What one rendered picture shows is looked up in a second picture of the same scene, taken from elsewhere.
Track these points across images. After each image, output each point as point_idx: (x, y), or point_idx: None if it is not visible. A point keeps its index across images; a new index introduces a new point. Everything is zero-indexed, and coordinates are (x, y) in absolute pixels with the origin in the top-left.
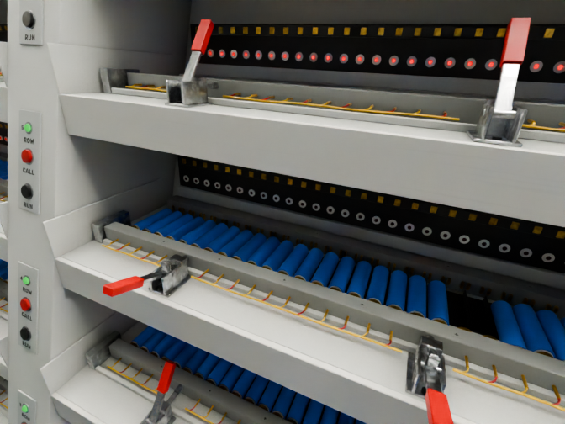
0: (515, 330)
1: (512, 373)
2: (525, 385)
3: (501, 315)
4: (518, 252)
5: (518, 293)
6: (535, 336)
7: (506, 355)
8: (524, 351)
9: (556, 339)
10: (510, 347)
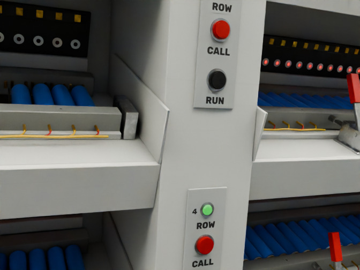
0: (23, 98)
1: (15, 127)
2: (23, 129)
3: (15, 92)
4: (32, 42)
5: (37, 79)
6: (40, 99)
7: (5, 110)
8: (23, 105)
9: (59, 99)
10: (11, 105)
